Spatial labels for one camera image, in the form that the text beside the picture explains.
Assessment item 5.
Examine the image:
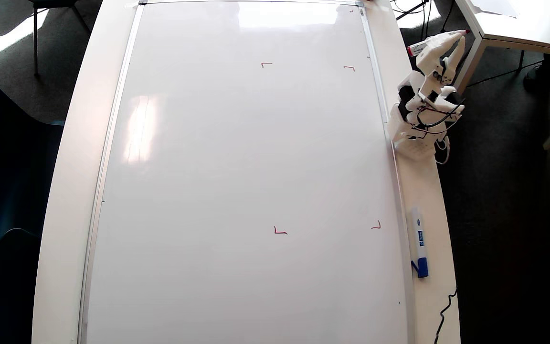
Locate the white office table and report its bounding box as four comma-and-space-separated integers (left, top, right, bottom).
454, 0, 550, 94

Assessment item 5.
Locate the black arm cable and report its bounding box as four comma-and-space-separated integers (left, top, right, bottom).
415, 98, 465, 134

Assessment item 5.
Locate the red whiteboard marker pen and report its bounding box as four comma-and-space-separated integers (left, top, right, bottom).
407, 29, 471, 57

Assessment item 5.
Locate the black floor cable with plug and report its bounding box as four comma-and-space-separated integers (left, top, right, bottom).
440, 0, 456, 34

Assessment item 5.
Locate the white honeycomb robot base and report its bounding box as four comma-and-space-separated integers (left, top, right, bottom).
390, 127, 440, 161

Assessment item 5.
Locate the thin black cable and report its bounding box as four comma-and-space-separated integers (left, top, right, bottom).
434, 287, 458, 344

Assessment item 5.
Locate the large white whiteboard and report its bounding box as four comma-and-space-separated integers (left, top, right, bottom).
77, 0, 416, 344

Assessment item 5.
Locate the blue capped whiteboard marker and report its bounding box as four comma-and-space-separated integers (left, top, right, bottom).
409, 206, 430, 279

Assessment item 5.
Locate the dark blue chair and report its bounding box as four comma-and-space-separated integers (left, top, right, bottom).
0, 64, 65, 261
0, 228, 42, 344

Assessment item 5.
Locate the black metal chair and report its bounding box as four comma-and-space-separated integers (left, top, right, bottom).
27, 0, 92, 79

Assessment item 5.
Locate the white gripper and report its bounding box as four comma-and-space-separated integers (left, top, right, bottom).
416, 32, 466, 97

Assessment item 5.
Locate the white base cable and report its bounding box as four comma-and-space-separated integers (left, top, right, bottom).
435, 135, 450, 165

